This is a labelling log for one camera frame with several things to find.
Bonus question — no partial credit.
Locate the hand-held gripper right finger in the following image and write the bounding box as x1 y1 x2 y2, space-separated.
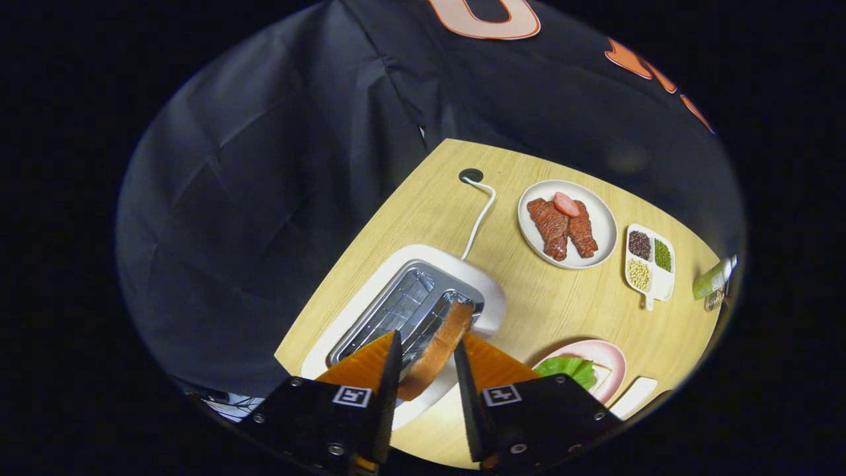
455 333 622 471

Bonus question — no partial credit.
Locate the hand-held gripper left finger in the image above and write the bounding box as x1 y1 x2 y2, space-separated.
238 330 404 476

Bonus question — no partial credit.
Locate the brown bread slice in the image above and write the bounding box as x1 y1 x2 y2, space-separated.
397 297 475 402

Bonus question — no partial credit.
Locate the green lettuce leaf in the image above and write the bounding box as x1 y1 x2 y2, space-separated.
534 356 599 391

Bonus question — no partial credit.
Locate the white toaster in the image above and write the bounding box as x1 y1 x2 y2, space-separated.
301 244 507 430

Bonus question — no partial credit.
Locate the pink plate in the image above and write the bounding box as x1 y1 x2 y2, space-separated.
532 339 627 406

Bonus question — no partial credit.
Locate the white oval dish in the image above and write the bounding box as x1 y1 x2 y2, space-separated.
609 376 659 420

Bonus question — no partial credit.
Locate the red meat slice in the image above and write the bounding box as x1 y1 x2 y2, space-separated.
567 200 599 258
527 198 570 262

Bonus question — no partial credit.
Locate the pile of yellow soybeans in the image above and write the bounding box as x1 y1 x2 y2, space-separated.
627 258 652 292

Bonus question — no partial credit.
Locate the white divided dish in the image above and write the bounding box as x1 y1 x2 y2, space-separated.
625 223 676 311

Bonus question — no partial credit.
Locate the grey round plate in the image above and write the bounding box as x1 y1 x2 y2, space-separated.
518 180 618 270

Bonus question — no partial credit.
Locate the green label metal bottle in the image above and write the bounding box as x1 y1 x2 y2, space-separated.
692 255 738 301

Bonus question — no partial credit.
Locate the white toaster cable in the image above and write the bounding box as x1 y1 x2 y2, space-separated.
460 177 496 261

